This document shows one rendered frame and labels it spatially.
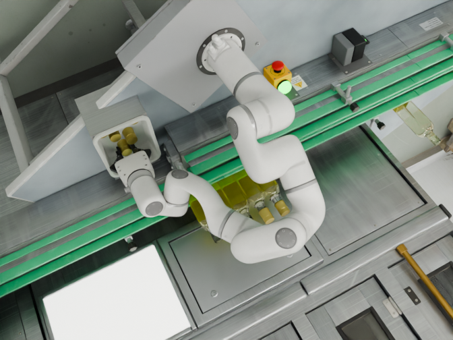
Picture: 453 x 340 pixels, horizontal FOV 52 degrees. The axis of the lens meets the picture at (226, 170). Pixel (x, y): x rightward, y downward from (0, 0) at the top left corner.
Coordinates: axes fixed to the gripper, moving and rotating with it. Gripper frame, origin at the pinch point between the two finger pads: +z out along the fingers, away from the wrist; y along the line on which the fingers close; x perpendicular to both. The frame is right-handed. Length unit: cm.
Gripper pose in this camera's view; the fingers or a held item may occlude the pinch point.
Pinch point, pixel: (126, 150)
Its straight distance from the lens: 148.2
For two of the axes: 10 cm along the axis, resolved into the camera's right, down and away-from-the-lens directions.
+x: -2.0, -6.9, -7.0
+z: -4.2, -5.8, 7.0
